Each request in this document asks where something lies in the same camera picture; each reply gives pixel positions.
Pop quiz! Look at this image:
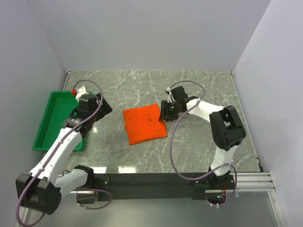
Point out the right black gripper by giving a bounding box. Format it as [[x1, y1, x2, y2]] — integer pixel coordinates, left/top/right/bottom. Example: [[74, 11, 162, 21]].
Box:
[[158, 100, 179, 122]]

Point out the orange t-shirt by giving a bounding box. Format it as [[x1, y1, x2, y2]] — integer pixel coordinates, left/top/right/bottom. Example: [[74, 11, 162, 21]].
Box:
[[123, 104, 168, 145]]

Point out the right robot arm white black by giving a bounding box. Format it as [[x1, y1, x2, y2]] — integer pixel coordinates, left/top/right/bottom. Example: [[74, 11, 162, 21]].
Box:
[[159, 86, 246, 189]]

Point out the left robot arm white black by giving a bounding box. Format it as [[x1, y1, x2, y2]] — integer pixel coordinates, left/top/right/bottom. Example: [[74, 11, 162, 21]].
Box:
[[16, 93, 112, 215]]

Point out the green plastic tray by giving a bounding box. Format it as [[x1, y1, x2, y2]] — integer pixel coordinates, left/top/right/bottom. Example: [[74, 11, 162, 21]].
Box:
[[33, 91, 78, 152]]

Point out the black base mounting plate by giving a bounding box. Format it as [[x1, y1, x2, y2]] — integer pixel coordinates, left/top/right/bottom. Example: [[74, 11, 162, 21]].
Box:
[[67, 172, 235, 202]]

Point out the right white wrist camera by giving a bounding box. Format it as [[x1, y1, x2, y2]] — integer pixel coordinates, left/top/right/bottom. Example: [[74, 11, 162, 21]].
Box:
[[166, 87, 175, 103]]

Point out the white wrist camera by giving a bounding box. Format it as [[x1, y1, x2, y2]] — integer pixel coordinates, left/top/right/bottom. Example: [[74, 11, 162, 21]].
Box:
[[71, 86, 89, 101], [166, 87, 175, 103]]

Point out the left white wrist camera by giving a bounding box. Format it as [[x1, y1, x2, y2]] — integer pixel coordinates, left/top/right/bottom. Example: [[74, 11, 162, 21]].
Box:
[[71, 86, 89, 101]]

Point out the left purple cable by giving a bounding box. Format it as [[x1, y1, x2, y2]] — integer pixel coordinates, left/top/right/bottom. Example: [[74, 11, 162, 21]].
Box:
[[15, 79, 112, 227]]

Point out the purple cable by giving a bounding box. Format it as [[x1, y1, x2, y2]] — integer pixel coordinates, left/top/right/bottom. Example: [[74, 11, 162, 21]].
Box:
[[15, 79, 112, 227], [165, 80, 237, 207]]

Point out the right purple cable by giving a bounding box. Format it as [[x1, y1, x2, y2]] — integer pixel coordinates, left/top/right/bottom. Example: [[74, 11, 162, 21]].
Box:
[[165, 80, 237, 207]]

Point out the aluminium frame rail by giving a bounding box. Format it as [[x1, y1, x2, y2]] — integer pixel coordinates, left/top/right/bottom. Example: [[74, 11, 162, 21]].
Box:
[[14, 172, 282, 227]]

